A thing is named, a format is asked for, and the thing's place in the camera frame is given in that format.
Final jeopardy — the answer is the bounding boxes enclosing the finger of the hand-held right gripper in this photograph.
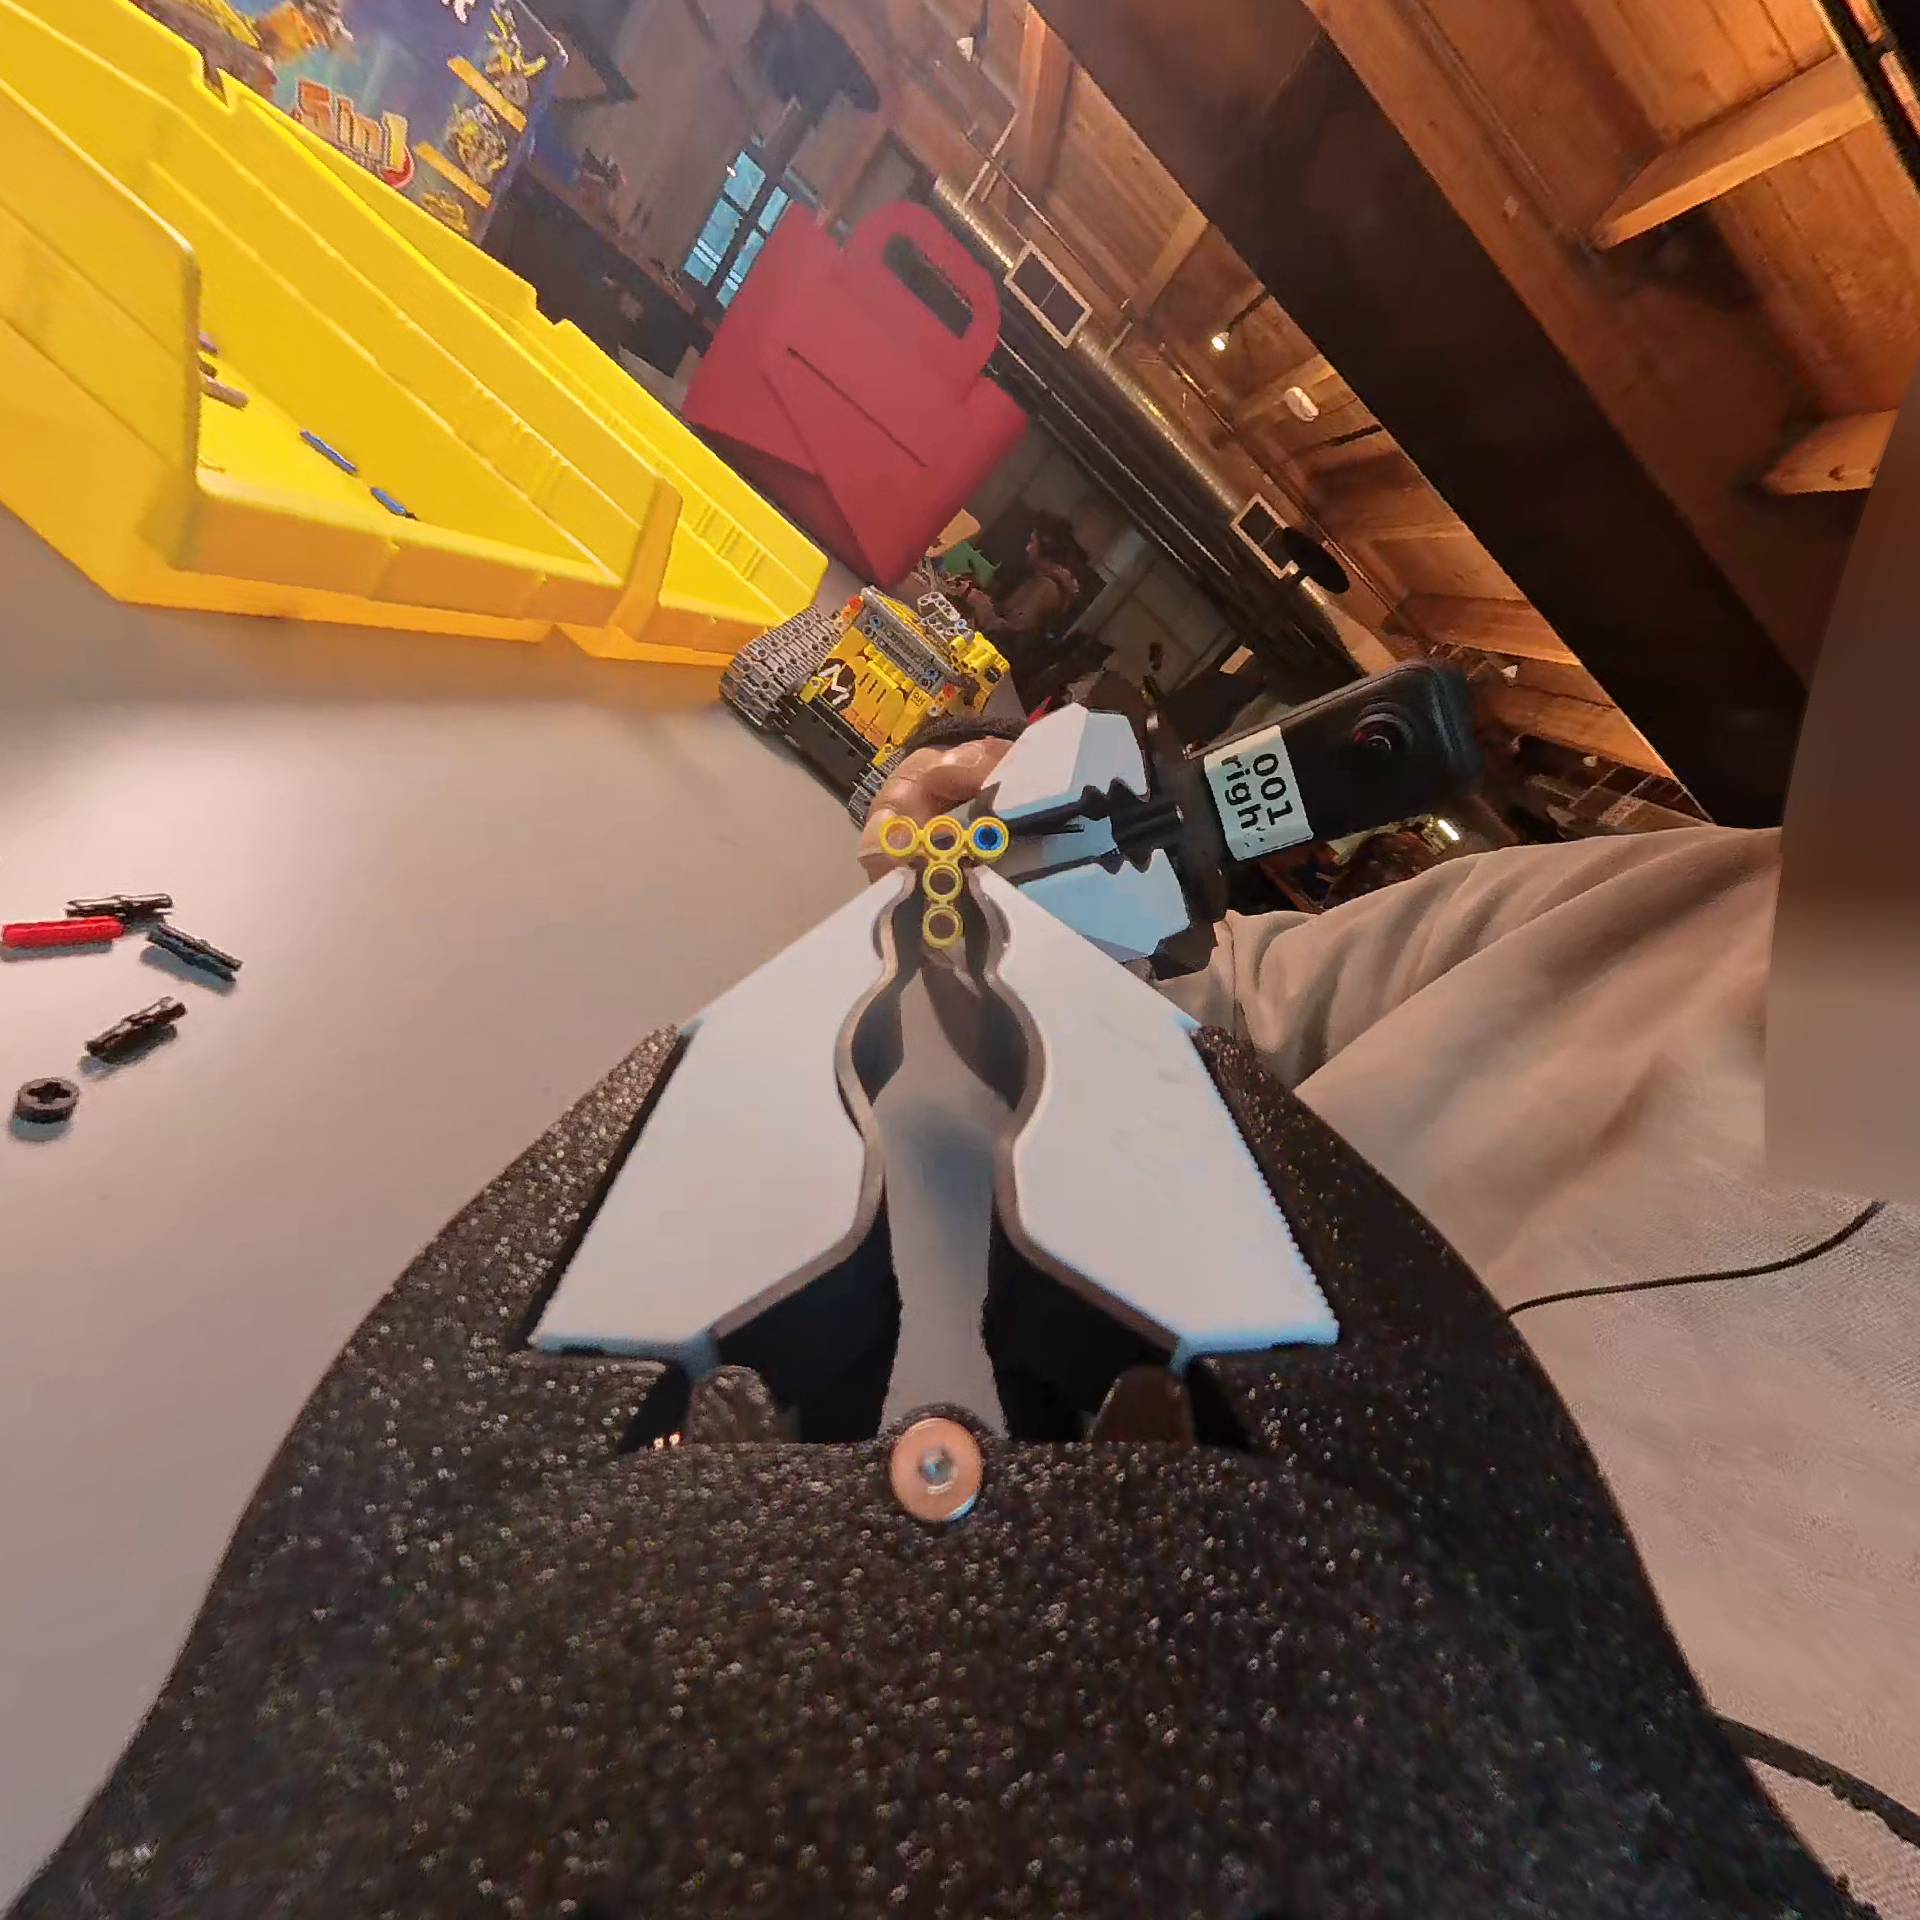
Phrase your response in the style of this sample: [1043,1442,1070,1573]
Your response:
[1005,825,1189,975]
[985,704,1155,835]

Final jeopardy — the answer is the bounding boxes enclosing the person's torso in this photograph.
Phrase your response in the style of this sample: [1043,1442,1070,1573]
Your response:
[1290,1021,1920,1920]

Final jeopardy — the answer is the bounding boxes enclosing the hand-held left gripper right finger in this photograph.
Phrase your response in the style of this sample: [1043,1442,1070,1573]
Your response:
[973,872,1346,1416]

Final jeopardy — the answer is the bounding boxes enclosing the grey desk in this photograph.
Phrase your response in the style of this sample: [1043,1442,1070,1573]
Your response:
[0,509,903,1920]

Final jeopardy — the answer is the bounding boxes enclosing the pile of black red pieces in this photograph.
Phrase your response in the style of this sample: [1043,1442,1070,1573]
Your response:
[0,889,248,1130]

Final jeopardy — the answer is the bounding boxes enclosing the grey ceiling vent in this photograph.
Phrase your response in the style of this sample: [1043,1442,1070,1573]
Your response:
[1232,495,1353,597]

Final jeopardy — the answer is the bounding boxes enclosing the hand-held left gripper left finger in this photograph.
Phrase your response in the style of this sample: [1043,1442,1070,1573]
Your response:
[529,872,929,1416]

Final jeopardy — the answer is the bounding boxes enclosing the yellow toy robot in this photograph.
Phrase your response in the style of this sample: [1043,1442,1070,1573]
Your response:
[723,582,1015,806]

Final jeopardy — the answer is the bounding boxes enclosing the paned window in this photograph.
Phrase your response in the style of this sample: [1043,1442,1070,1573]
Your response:
[685,145,812,317]

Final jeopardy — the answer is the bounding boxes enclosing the robot kit box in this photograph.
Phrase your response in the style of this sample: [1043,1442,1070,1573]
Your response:
[137,0,573,240]

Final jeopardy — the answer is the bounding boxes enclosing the blue grey pieces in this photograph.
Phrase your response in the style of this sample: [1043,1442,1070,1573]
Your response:
[181,330,421,526]

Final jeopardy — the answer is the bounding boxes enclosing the person's right forearm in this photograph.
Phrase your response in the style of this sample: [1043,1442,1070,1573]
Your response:
[1155,825,1803,1097]

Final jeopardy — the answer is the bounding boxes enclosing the yellow plastic bin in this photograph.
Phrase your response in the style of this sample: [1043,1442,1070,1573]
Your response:
[0,0,676,633]
[393,180,832,668]

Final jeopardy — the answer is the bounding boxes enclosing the yellow building block assembly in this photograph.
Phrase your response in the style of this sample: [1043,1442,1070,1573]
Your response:
[871,806,1015,962]

